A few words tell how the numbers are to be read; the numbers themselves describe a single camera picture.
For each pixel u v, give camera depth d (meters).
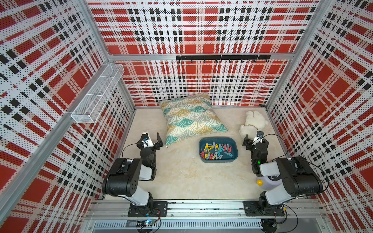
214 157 0.91
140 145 0.79
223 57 0.88
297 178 0.45
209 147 0.96
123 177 0.46
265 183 0.74
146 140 0.74
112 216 0.72
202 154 0.92
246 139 0.85
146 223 0.69
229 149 0.93
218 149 0.95
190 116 0.94
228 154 0.93
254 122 1.00
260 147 0.70
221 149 0.93
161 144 0.84
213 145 0.96
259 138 0.77
